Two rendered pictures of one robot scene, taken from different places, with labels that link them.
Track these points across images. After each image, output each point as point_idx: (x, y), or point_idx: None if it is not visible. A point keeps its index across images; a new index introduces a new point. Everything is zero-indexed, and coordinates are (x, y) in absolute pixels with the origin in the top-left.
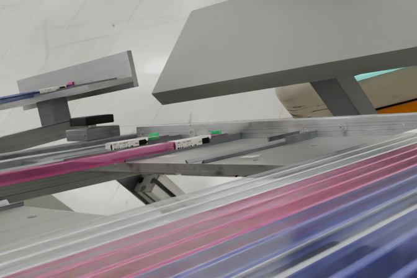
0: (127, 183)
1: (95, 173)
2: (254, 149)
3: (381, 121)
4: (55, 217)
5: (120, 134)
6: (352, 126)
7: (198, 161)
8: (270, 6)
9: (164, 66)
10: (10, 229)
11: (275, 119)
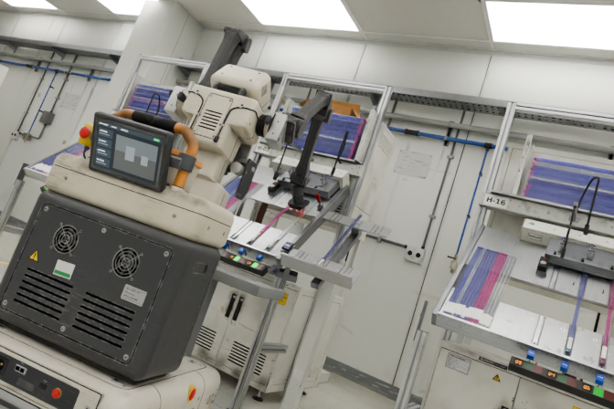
0: (287, 276)
1: None
2: (241, 227)
3: None
4: (262, 199)
5: (280, 252)
6: None
7: (251, 222)
8: (219, 269)
9: (278, 290)
10: (265, 196)
11: (235, 241)
